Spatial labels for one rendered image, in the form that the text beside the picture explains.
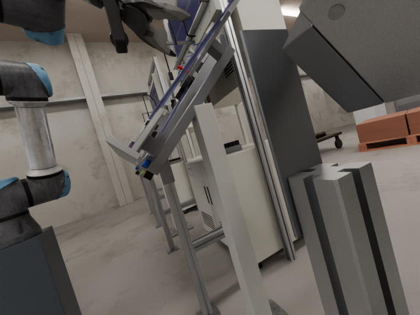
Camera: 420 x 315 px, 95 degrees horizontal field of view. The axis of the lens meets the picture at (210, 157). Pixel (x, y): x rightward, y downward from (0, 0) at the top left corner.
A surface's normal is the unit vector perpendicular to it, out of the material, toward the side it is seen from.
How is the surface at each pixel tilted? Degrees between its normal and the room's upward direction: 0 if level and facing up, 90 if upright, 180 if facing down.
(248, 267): 90
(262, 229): 90
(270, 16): 90
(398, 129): 90
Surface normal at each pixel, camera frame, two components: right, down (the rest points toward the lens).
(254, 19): 0.38, -0.07
